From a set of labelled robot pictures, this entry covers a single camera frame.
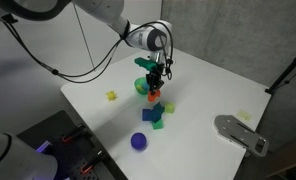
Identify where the black tripod pole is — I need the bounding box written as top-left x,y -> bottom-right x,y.
265,44 -> 296,95

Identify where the purple bumpy ball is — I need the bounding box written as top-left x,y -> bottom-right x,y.
130,132 -> 148,152

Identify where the light green soft block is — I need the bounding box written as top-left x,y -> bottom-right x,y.
163,101 -> 176,115

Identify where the green translucent plastic bowl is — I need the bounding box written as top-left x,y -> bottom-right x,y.
133,76 -> 153,96

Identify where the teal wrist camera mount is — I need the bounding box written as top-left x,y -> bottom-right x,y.
133,56 -> 159,72

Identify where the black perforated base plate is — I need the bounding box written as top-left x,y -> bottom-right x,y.
17,110 -> 129,180

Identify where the grey metal mounting plate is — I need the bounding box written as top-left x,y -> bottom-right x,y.
213,114 -> 270,158

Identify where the black looped wrist cable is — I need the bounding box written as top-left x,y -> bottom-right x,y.
162,49 -> 175,81

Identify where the blue soft block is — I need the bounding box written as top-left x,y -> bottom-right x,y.
141,108 -> 156,123

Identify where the yellow spiky ball toy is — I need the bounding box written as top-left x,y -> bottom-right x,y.
105,90 -> 119,102

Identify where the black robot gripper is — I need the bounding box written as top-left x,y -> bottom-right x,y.
145,64 -> 166,94

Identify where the orange black clamp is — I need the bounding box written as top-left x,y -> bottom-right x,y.
80,150 -> 106,175
61,123 -> 88,145

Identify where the orange snail toy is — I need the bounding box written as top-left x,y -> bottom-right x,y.
147,89 -> 162,103

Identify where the teal soft animal toy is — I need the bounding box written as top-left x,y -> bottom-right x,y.
151,101 -> 166,122

